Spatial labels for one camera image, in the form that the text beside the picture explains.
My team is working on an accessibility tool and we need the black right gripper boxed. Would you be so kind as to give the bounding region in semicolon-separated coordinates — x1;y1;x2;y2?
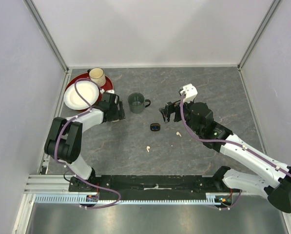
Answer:
159;96;202;136

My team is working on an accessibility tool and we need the black glossy charging case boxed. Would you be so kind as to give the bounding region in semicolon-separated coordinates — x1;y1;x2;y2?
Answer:
150;123;161;132

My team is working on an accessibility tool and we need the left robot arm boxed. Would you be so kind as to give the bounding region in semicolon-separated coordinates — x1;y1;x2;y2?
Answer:
44;92;125;192

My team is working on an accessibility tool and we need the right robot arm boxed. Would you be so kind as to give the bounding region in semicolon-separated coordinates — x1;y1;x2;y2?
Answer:
159;101;291;214

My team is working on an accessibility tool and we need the dark green mug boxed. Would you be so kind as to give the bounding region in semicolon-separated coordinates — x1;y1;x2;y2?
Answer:
128;93;151;114

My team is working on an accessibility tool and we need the red round tray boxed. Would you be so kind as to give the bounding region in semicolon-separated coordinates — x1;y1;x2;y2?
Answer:
65;74;115;113

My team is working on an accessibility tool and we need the white paper plate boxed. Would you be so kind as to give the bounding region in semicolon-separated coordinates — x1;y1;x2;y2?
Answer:
63;80;99;110

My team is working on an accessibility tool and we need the cream ceramic cup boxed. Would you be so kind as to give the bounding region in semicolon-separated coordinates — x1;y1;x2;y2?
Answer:
88;68;106;86

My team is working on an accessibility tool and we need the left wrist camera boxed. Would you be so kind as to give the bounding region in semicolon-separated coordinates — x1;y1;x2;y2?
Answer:
100;89;115;95

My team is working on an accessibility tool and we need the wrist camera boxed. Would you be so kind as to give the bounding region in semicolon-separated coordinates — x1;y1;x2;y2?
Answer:
100;89;115;95
179;83;198;103

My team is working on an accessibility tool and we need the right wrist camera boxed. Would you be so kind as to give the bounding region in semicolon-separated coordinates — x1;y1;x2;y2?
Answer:
179;83;198;103

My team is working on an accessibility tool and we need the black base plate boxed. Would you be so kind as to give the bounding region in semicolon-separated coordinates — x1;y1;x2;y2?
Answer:
68;174;241;202

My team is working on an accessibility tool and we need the grey slotted cable duct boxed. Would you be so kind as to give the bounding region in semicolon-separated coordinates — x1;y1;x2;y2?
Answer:
35;194;221;205

